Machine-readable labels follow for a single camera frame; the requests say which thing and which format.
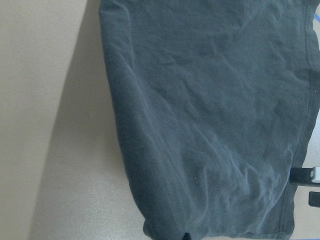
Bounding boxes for black printed t-shirt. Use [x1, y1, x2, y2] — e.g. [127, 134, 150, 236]
[99, 0, 320, 240]

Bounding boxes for brown table mat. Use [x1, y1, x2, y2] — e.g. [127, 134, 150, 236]
[0, 0, 320, 240]

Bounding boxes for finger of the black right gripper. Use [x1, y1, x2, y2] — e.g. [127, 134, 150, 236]
[308, 191, 320, 208]
[289, 166, 320, 187]

